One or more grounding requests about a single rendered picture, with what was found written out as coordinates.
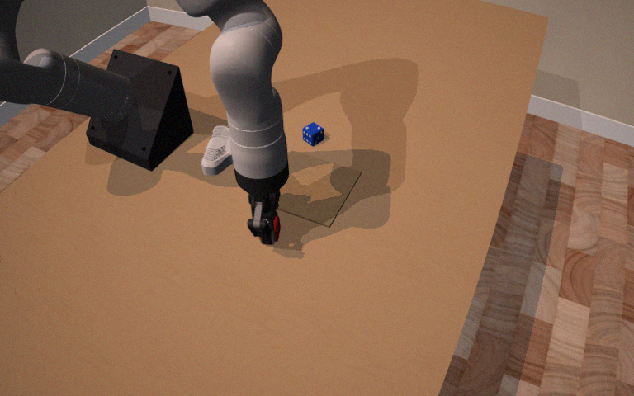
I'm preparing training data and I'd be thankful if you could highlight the tan square mat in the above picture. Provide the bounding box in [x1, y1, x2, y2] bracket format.
[277, 151, 362, 228]

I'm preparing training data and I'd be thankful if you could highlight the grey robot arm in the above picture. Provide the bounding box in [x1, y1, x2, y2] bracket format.
[0, 0, 288, 179]

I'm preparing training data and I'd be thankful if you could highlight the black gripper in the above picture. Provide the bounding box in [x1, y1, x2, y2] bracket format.
[234, 161, 289, 245]

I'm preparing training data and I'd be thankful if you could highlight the red die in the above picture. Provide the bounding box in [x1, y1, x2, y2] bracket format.
[273, 216, 281, 242]

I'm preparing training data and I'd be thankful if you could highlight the blue die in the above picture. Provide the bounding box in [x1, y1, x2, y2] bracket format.
[302, 122, 324, 146]

